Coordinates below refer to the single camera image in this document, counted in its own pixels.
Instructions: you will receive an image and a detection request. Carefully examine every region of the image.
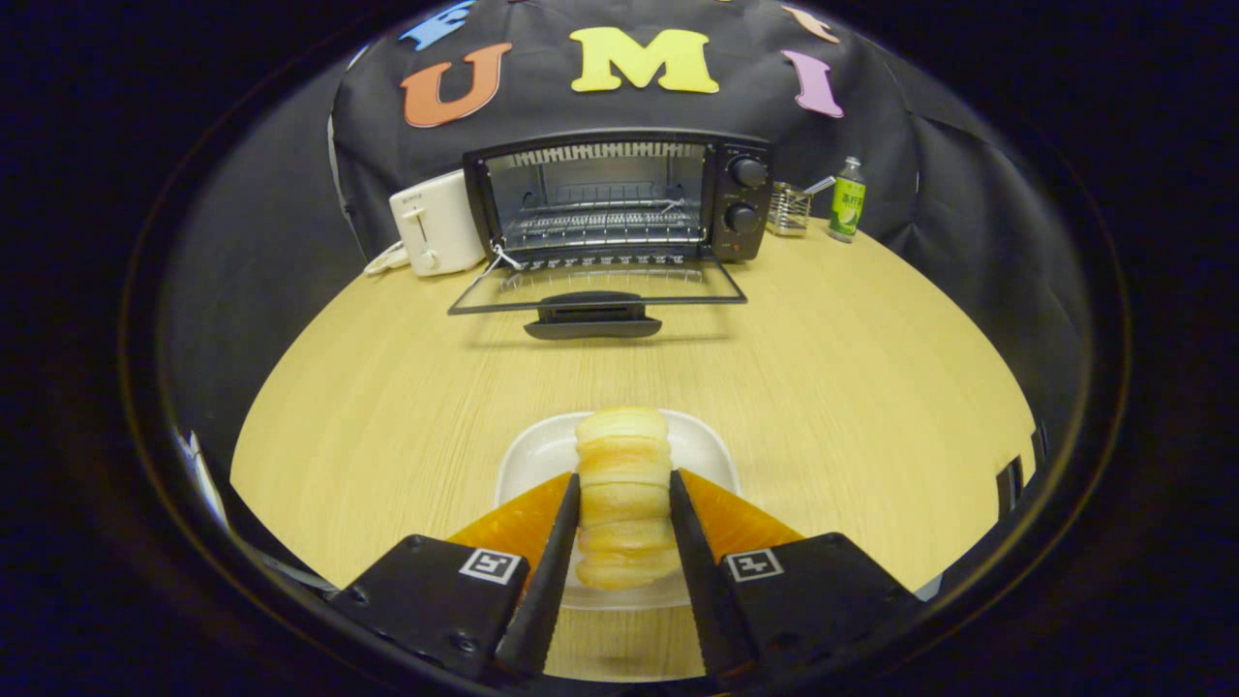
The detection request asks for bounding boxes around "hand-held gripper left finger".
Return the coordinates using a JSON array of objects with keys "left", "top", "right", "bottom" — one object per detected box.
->
[{"left": 329, "top": 471, "right": 582, "bottom": 683}]

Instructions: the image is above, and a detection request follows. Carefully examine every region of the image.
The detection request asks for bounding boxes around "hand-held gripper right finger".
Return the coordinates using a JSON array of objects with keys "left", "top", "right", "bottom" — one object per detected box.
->
[{"left": 668, "top": 470, "right": 925, "bottom": 688}]

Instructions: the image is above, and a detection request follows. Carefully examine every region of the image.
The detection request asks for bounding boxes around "ridged yellow bread roll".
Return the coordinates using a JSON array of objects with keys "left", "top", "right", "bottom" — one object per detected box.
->
[{"left": 574, "top": 407, "right": 679, "bottom": 591}]

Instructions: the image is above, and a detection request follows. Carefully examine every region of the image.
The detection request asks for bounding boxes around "black toaster oven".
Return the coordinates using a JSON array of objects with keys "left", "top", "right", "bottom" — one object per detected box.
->
[{"left": 447, "top": 129, "right": 775, "bottom": 342}]

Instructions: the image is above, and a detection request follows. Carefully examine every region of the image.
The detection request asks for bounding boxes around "white pop-up toaster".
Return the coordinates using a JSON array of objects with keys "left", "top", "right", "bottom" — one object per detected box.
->
[{"left": 389, "top": 169, "right": 487, "bottom": 279}]

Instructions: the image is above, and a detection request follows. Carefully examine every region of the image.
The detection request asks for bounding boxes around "white square plate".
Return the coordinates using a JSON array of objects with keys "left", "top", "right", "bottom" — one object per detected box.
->
[{"left": 496, "top": 409, "right": 741, "bottom": 611}]

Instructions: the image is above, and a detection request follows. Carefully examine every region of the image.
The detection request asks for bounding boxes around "green label clear bottle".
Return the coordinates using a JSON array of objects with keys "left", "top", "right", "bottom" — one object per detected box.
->
[{"left": 828, "top": 157, "right": 867, "bottom": 244}]

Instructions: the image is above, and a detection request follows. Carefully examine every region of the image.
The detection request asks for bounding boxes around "white string tie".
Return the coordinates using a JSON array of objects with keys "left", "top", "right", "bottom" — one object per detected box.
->
[{"left": 479, "top": 244, "right": 526, "bottom": 284}]

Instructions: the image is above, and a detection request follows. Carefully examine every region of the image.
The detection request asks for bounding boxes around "metal wire holder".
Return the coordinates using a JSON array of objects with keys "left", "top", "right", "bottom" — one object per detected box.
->
[{"left": 767, "top": 182, "right": 812, "bottom": 239}]

